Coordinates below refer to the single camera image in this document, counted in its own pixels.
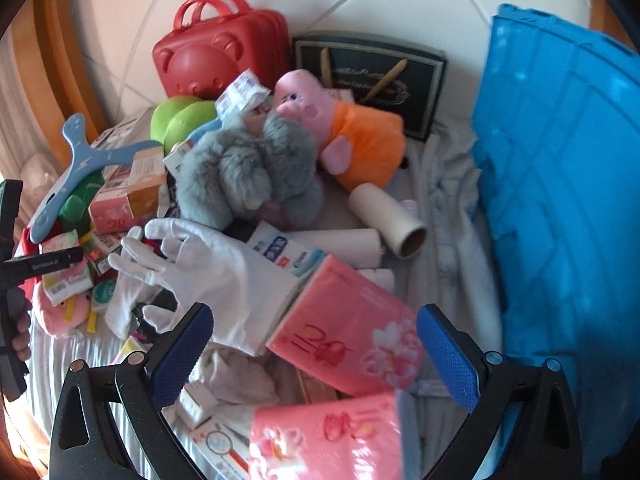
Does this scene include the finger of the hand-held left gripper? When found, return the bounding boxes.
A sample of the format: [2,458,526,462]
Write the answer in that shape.
[2,246,85,279]

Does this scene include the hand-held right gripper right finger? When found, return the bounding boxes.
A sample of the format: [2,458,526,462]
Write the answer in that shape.
[416,303,586,480]

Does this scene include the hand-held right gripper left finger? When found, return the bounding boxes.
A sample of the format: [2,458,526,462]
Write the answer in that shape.
[49,302,215,480]

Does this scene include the white knotted cloth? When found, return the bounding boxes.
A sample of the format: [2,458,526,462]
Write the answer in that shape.
[107,218,301,356]

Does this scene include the pink flowered tissue pack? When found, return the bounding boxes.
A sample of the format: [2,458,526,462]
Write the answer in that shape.
[249,391,417,480]
[266,255,426,397]

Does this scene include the blue plastic crate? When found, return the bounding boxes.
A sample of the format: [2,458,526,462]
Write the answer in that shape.
[472,4,640,480]

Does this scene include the person's left hand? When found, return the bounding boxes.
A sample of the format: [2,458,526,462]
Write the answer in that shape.
[11,300,34,364]

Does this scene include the small pink printed packet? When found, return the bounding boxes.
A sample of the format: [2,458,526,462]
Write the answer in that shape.
[40,230,84,262]

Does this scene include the small white box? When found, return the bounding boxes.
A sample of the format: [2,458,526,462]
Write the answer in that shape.
[177,382,219,429]

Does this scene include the crumpled white cloth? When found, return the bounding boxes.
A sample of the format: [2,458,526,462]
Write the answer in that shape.
[190,345,281,407]

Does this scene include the white cotton glove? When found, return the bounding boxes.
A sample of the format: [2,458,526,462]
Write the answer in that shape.
[105,275,176,339]

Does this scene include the small pink tissue pack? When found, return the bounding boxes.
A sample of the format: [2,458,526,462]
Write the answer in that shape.
[89,191,147,234]

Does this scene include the red and white medicine box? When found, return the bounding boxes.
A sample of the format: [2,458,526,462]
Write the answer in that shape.
[190,417,251,480]

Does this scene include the blue plastic boomerang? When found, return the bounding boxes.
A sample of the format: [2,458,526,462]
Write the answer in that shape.
[29,114,163,243]

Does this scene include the blue and white tissue packet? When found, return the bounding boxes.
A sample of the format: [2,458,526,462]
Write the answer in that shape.
[247,221,326,277]

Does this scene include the white cloth garment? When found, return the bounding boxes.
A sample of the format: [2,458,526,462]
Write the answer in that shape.
[400,125,507,401]

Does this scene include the lint roller refill roll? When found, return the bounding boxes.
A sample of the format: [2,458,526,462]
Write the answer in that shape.
[348,183,427,259]

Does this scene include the white paper roll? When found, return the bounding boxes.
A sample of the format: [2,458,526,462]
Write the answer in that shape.
[287,228,383,267]

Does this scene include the flat white box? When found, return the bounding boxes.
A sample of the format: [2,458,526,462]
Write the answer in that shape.
[94,110,156,152]

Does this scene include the grey furry plush toy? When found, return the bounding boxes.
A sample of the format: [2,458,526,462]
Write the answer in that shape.
[179,110,325,231]

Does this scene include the white printed packet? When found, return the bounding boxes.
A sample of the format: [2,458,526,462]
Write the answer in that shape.
[216,71,272,117]

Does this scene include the red bear-face toy suitcase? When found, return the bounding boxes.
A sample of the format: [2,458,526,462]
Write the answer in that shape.
[152,0,292,102]

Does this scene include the black gift box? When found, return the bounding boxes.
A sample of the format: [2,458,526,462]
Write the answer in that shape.
[291,31,448,142]

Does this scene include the wooden door frame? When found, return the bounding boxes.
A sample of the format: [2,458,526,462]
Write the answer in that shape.
[590,0,638,56]
[12,0,108,132]

